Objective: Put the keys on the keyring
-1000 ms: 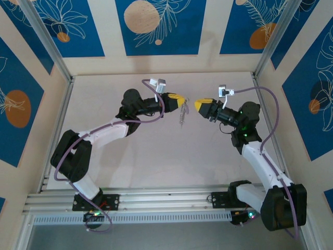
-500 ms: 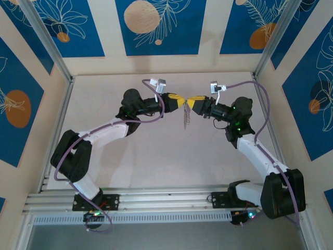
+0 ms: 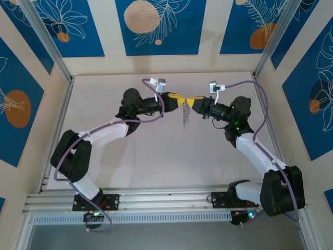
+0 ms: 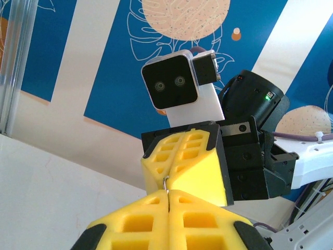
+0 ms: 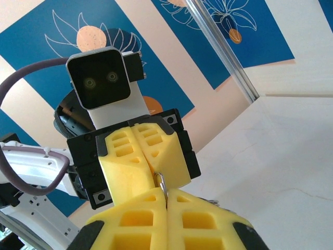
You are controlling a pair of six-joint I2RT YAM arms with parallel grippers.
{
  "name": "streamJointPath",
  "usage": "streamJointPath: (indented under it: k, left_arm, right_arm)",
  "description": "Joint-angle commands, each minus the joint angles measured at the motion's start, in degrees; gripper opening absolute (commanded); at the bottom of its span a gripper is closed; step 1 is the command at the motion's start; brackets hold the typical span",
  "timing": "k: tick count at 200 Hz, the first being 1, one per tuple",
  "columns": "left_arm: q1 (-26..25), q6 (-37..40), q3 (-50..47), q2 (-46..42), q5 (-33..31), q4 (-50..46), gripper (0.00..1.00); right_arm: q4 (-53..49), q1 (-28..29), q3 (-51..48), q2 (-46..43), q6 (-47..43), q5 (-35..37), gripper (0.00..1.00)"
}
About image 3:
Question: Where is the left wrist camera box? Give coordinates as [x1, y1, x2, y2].
[148, 77, 167, 102]

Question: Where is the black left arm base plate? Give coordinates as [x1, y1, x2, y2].
[72, 193, 120, 212]

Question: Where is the long aluminium frame rail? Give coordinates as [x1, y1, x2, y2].
[22, 185, 309, 216]

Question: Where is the aluminium side rail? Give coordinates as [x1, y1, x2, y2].
[37, 76, 76, 194]
[251, 72, 292, 187]

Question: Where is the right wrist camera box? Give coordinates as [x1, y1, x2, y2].
[209, 80, 227, 105]

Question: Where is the silver bracelet chain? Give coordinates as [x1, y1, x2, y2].
[181, 100, 192, 130]

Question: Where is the small controller board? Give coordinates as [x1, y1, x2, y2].
[83, 210, 109, 223]
[230, 210, 261, 227]

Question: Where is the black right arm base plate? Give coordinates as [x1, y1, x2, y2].
[210, 191, 260, 209]

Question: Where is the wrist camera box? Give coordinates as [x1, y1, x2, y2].
[148, 77, 167, 102]
[209, 80, 227, 105]

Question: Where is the grey slotted cable duct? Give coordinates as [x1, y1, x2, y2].
[32, 211, 235, 226]

